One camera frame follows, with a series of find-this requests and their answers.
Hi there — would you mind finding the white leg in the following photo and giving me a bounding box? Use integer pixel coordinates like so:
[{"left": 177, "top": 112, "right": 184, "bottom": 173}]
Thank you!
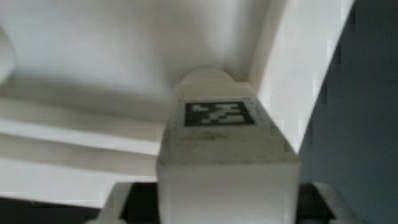
[{"left": 156, "top": 68, "right": 300, "bottom": 224}]

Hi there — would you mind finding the white square tabletop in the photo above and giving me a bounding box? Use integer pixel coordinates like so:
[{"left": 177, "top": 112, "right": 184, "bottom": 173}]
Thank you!
[{"left": 0, "top": 0, "right": 298, "bottom": 209}]

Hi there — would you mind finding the white U-shaped fence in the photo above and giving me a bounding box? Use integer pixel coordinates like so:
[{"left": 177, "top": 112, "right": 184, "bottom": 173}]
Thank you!
[{"left": 248, "top": 0, "right": 355, "bottom": 151}]

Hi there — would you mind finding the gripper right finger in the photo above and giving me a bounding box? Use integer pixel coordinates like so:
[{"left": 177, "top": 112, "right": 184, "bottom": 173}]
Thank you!
[{"left": 295, "top": 182, "right": 369, "bottom": 224}]

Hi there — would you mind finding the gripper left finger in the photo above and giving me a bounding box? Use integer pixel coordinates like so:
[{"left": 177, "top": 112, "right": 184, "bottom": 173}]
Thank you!
[{"left": 83, "top": 182, "right": 160, "bottom": 224}]

